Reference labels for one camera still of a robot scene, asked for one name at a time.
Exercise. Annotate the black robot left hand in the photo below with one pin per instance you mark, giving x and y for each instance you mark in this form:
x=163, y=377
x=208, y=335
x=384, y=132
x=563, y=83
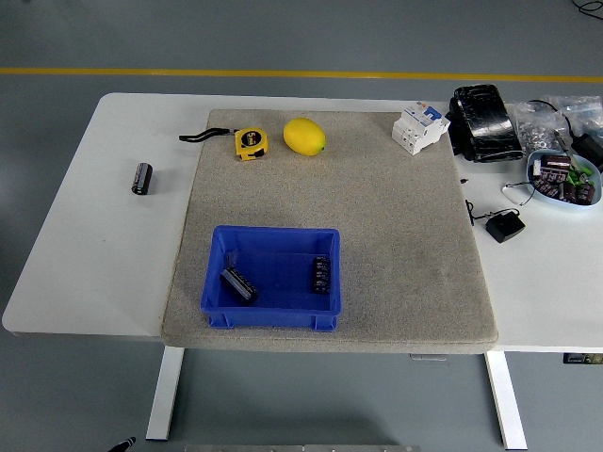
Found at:
x=125, y=445

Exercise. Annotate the dark brown ribbed battery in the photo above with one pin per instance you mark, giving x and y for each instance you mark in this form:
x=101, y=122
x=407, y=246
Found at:
x=239, y=283

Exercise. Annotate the black battery with silver stripe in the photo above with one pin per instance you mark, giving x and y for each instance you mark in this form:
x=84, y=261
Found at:
x=321, y=275

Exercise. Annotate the blue plastic box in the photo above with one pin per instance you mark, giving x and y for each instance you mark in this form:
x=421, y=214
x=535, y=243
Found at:
x=282, y=268

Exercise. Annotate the black battery with grey stripe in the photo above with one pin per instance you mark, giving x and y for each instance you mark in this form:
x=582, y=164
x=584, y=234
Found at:
x=142, y=179

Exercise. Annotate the white table leg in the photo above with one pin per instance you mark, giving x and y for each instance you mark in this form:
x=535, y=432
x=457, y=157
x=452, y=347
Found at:
x=506, y=400
x=165, y=395

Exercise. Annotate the grey-brown table mat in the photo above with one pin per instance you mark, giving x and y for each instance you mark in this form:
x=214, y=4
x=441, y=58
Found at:
x=377, y=212

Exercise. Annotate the yellow lemon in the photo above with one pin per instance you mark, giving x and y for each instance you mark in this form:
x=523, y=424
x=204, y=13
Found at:
x=304, y=136

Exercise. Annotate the white and blue circuit breaker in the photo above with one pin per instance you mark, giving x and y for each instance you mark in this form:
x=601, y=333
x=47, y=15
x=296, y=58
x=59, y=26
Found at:
x=417, y=129

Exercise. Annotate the small black power adapter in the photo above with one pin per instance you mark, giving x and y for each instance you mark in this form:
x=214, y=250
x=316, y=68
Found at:
x=505, y=227

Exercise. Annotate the black table control panel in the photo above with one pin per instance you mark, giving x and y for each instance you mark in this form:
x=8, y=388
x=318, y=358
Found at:
x=583, y=358

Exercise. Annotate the black glossy device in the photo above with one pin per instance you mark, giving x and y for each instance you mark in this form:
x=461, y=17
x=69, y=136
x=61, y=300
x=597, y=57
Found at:
x=487, y=122

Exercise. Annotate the light blue bowl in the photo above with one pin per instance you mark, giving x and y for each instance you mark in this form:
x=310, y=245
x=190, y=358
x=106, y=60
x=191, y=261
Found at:
x=532, y=162

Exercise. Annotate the clear bag of metal nuts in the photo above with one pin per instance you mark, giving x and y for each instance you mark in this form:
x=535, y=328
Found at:
x=537, y=132

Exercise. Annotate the green plastic pieces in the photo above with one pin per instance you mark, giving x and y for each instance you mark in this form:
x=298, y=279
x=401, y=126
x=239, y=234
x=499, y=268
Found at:
x=577, y=175

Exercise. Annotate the clear plastic bag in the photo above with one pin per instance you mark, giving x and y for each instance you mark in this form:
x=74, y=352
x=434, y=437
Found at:
x=584, y=106

